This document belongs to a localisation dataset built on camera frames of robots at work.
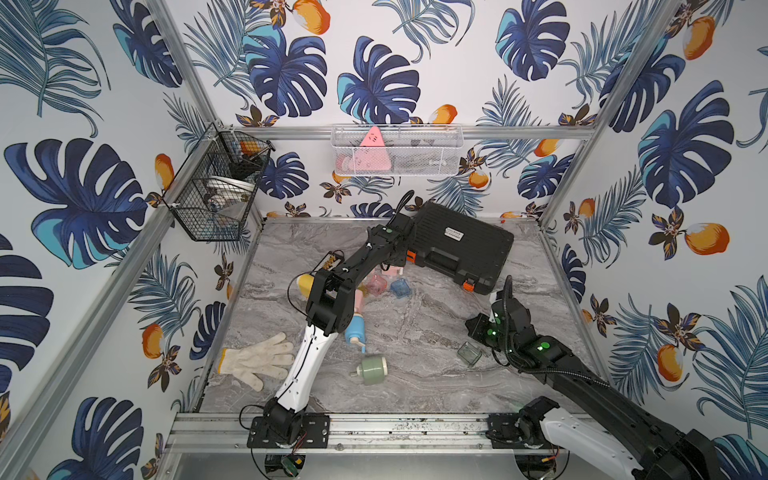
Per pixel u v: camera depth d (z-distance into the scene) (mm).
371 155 901
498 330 683
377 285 1033
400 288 1004
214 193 829
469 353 872
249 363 857
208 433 752
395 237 764
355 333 848
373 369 766
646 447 419
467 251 1037
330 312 627
